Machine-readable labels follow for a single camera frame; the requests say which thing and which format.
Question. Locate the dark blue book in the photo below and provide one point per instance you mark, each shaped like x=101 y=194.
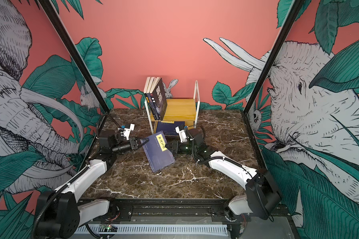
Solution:
x=168 y=127
x=156 y=152

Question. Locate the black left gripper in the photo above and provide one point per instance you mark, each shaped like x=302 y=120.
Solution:
x=132 y=143

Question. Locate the black frame post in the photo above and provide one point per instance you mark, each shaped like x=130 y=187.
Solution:
x=292 y=14
x=61 y=30

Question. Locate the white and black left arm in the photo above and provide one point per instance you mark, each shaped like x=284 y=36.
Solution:
x=58 y=214

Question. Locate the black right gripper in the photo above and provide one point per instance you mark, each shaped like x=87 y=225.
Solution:
x=178 y=147

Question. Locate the black book standing on shelf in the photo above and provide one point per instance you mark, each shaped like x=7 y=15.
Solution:
x=147 y=87

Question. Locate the black book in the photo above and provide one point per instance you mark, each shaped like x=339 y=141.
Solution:
x=147 y=87
x=160 y=96

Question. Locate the black left frame post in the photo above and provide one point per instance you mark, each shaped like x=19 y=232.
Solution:
x=61 y=30

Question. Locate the dark book with portrait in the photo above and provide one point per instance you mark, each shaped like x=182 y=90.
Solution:
x=154 y=102

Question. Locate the wooden shelf with white frame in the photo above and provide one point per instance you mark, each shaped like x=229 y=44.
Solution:
x=177 y=109

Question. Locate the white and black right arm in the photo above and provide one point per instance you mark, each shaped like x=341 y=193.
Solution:
x=262 y=194

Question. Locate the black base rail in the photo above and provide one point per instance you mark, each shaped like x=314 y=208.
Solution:
x=124 y=209

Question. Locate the white slotted cable duct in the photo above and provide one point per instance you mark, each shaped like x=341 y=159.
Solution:
x=151 y=229

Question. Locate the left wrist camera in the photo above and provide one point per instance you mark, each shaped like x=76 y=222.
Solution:
x=125 y=130

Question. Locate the black right frame post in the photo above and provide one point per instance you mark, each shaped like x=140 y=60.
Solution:
x=292 y=14

